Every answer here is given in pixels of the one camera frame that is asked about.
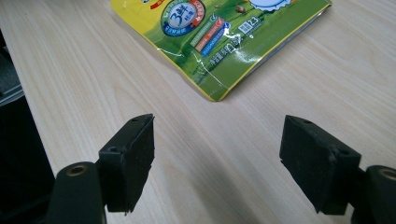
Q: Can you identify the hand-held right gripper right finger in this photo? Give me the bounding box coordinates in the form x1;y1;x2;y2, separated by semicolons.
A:
278;114;362;217

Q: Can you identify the green and yellow snack pouch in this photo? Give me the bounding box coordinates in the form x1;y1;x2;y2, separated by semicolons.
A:
109;0;332;103

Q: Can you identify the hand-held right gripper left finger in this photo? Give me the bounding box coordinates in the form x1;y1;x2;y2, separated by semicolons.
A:
98;113;156;217

